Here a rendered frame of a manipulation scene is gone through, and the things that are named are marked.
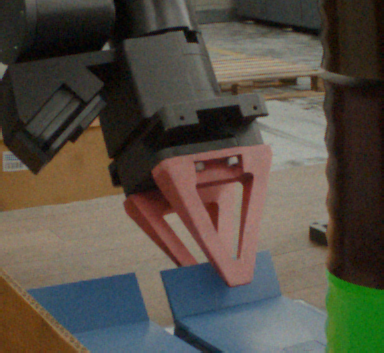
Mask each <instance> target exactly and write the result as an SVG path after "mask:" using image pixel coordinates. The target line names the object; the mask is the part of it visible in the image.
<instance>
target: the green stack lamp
mask: <svg viewBox="0 0 384 353"><path fill-rule="evenodd" d="M325 274H326V280H327V282H328V289H327V292H326V296H325V302H324V303H325V306H326V308H327V312H328V313H327V316H326V319H325V323H324V332H325V334H326V340H327V342H326V345H325V348H324V353H384V290H379V289H374V288H367V287H364V286H360V285H359V286H357V285H354V284H352V283H349V282H345V281H343V280H341V279H339V278H337V277H335V276H333V274H331V273H329V272H328V269H327V268H325Z"/></svg>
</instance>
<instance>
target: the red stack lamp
mask: <svg viewBox="0 0 384 353"><path fill-rule="evenodd" d="M321 78H322V81H323V84H324V88H325V90H326V92H325V96H324V100H323V110H324V113H325V117H326V123H327V128H326V131H325V135H324V142H325V146H326V149H327V152H328V158H327V163H326V166H325V171H324V172H325V176H326V178H327V182H328V185H329V188H328V193H327V197H326V201H325V204H326V207H327V211H328V212H327V213H328V217H329V219H328V223H327V226H326V231H325V235H326V239H327V242H328V251H327V255H326V260H325V266H326V268H327V269H328V272H329V273H331V274H333V276H335V277H337V278H339V279H341V280H343V281H345V282H349V283H352V284H354V285H357V286H359V285H360V286H364V287H367V288H374V289H379V290H384V81H381V80H371V79H366V78H357V77H349V76H343V75H338V74H334V73H330V72H328V71H324V72H322V73H321Z"/></svg>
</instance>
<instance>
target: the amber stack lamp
mask: <svg viewBox="0 0 384 353"><path fill-rule="evenodd" d="M316 6H317V9H318V12H319V15H320V18H321V20H320V28H319V31H318V37H319V41H320V43H321V47H322V50H323V51H322V53H323V55H322V59H321V63H320V68H321V69H323V70H325V71H328V72H330V73H334V74H338V75H343V76H349V77H357V78H366V79H371V80H381V81H384V0H317V1H316Z"/></svg>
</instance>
